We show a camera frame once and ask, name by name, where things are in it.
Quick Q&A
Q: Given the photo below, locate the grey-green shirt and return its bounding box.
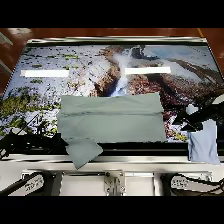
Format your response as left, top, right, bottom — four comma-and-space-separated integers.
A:
56, 92, 168, 171

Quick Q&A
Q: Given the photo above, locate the light blue garment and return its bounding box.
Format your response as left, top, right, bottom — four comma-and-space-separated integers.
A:
185, 103, 221, 165

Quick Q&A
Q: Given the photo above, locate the silver frame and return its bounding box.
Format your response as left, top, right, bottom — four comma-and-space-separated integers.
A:
0, 152, 224, 197

